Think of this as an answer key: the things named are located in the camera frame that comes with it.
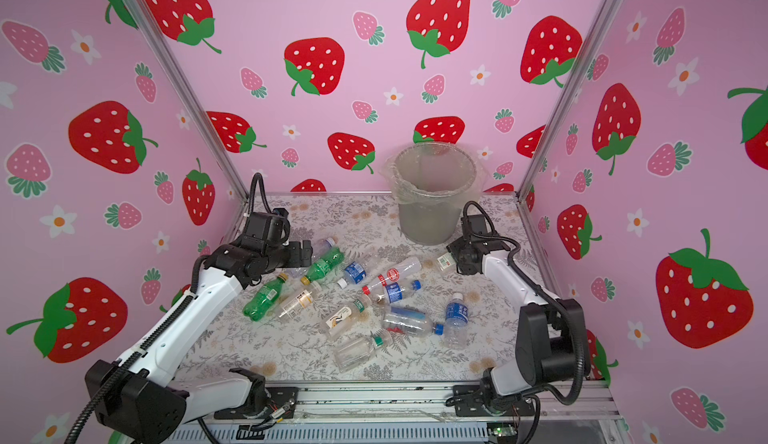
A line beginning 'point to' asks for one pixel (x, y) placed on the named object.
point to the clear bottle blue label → (355, 273)
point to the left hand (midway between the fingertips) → (298, 248)
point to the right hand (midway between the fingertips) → (453, 249)
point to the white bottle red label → (446, 261)
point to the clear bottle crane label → (338, 323)
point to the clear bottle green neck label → (354, 352)
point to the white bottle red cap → (393, 277)
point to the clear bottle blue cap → (396, 292)
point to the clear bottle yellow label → (300, 301)
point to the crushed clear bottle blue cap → (408, 320)
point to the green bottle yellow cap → (331, 261)
